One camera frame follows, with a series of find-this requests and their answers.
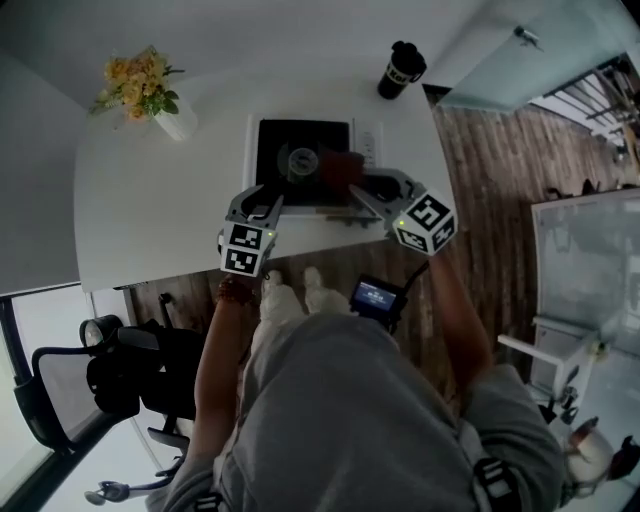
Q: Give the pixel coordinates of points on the frosted glass door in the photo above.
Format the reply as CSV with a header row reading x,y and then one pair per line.
x,y
500,65

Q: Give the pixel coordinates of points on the black and white portable gas stove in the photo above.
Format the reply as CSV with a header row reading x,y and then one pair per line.
x,y
270,150

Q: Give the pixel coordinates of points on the black mesh office chair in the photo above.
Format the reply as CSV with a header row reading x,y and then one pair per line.
x,y
55,385

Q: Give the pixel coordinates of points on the person's white trousers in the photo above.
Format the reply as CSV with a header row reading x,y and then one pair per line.
x,y
280,305

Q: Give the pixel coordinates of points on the desk control panel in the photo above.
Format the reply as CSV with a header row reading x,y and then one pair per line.
x,y
131,286

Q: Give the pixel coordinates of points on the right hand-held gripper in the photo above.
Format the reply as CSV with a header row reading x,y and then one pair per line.
x,y
427,220

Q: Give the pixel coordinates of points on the white side table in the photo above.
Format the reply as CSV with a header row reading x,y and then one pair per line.
x,y
555,350

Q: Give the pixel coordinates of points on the black backpack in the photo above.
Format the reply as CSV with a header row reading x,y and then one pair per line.
x,y
150,370

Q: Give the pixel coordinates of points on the glass partition panel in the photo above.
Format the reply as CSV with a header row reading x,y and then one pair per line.
x,y
585,260

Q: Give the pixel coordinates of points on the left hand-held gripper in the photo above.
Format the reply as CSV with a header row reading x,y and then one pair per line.
x,y
245,247

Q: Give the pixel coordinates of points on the person's right forearm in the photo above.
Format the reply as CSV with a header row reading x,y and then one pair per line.
x,y
462,320

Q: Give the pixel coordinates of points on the white ribbed vase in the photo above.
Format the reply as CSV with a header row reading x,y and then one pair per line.
x,y
177,122

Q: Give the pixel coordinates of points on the person's grey shirt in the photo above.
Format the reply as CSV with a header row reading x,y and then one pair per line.
x,y
350,420

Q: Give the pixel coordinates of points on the yellow flower bouquet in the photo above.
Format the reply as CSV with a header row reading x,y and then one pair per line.
x,y
135,82

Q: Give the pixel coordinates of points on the small black screen device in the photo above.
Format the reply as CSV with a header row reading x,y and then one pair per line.
x,y
374,297

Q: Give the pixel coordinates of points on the round black device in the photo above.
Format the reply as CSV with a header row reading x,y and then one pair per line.
x,y
100,331

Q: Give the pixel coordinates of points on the person's left forearm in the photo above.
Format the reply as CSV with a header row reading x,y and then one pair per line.
x,y
220,370

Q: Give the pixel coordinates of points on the black bottle with white label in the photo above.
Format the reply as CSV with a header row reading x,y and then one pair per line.
x,y
397,72

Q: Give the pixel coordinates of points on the reddish brown cloth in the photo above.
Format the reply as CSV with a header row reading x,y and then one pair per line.
x,y
342,172

